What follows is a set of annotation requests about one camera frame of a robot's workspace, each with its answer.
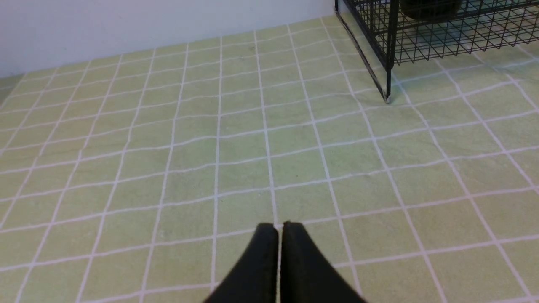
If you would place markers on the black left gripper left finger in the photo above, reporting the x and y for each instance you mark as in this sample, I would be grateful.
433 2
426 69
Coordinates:
253 279

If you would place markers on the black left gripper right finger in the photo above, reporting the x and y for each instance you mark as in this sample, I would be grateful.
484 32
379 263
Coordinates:
306 276

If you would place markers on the red label soy sauce bottle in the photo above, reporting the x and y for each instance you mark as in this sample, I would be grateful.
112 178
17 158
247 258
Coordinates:
426 10

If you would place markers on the green checkered tablecloth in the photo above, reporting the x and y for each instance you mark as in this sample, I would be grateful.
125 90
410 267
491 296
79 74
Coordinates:
141 177

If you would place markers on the black wire mesh shelf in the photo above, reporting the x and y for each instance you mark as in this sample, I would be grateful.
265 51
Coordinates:
395 39

